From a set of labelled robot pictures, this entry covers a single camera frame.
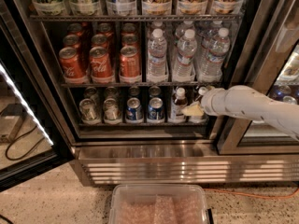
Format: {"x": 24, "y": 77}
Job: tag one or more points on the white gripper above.
{"x": 212, "y": 103}

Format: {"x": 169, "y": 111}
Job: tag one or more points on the dark drink bottle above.
{"x": 197, "y": 97}
{"x": 178, "y": 102}

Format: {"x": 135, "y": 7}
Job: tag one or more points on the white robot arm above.
{"x": 243, "y": 102}

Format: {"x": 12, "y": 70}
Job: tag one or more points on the water bottle front right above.
{"x": 218, "y": 47}

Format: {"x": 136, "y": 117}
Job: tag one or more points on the water bottle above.
{"x": 218, "y": 47}
{"x": 186, "y": 49}
{"x": 157, "y": 48}

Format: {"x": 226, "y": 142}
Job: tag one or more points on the water bottle front middle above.
{"x": 186, "y": 49}

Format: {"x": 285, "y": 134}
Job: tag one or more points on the water bottle front left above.
{"x": 157, "y": 48}

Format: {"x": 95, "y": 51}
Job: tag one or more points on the stainless fridge cabinet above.
{"x": 145, "y": 152}

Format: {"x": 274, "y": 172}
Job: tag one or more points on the open fridge glass door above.
{"x": 42, "y": 146}

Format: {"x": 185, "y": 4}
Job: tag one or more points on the blue pepsi can front right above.
{"x": 156, "y": 109}

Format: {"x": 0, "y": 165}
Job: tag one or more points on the blue pepsi can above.
{"x": 156, "y": 109}
{"x": 134, "y": 110}

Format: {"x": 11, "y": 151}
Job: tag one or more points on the blue pepsi can front left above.
{"x": 134, "y": 110}

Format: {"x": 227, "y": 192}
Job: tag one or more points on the red coke can front right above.
{"x": 130, "y": 69}

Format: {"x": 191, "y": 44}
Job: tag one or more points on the red coke can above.
{"x": 100, "y": 41}
{"x": 101, "y": 65}
{"x": 130, "y": 40}
{"x": 71, "y": 63}
{"x": 130, "y": 69}
{"x": 72, "y": 41}

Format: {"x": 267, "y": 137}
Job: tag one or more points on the silver can front right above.
{"x": 112, "y": 114}

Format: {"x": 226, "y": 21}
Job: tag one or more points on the red coke can front middle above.
{"x": 101, "y": 65}

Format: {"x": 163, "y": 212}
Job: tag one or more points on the pink bubble wrap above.
{"x": 163, "y": 210}

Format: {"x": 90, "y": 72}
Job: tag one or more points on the silver can front left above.
{"x": 88, "y": 111}

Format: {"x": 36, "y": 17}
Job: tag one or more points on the clear plastic bin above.
{"x": 146, "y": 194}

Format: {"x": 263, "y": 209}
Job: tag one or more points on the red coke can front left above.
{"x": 71, "y": 63}

